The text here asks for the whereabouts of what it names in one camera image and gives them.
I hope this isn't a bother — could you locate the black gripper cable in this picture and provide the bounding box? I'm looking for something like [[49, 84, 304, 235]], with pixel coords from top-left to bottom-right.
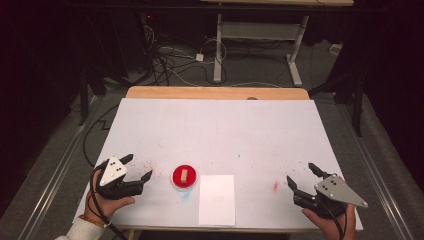
[[89, 165, 130, 240], [318, 199, 348, 240]]

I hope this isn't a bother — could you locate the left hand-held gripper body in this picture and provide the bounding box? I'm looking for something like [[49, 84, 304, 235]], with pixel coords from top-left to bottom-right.
[[95, 155, 145, 201]]

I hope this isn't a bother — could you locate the person's left hand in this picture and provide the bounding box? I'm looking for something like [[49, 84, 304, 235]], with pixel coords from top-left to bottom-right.
[[83, 169, 136, 225]]

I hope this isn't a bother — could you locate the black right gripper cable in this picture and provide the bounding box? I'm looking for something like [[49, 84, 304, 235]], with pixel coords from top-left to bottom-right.
[[318, 199, 348, 240]]

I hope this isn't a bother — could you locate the person's right hand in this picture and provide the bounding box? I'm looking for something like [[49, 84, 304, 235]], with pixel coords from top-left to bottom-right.
[[301, 203, 358, 240]]

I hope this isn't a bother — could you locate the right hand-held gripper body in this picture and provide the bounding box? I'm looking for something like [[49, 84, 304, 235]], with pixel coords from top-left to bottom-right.
[[292, 173, 369, 220]]

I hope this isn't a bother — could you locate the metal floor rail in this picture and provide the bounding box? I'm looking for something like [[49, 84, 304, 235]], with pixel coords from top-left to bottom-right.
[[334, 106, 416, 240], [18, 95, 105, 240]]

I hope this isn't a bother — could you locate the orange bracelet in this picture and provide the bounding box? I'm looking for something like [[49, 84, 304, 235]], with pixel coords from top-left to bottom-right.
[[78, 214, 112, 229]]

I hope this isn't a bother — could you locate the black floor cable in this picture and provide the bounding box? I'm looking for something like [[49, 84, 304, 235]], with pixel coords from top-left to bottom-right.
[[82, 104, 120, 168]]

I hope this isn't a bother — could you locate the round red ink pad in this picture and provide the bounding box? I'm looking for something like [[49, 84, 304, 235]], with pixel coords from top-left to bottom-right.
[[171, 164, 198, 190]]

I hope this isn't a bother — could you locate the large white table cover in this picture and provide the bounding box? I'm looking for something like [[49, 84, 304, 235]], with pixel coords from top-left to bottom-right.
[[72, 97, 364, 232]]

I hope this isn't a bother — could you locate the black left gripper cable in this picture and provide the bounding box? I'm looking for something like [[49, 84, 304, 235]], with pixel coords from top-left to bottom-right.
[[89, 165, 130, 240]]

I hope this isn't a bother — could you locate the black metal stand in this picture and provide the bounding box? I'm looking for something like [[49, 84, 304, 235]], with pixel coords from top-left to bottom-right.
[[77, 64, 90, 127], [308, 71, 366, 138]]

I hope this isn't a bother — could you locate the white metal desk frame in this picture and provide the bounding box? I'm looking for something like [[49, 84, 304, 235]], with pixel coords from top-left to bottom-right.
[[201, 0, 355, 88]]

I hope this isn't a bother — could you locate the tangle of floor cables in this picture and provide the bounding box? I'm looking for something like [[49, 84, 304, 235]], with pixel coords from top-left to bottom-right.
[[141, 24, 229, 87]]

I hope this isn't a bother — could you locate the white paper sheet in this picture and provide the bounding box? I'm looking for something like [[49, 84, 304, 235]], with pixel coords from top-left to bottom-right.
[[198, 174, 236, 227]]

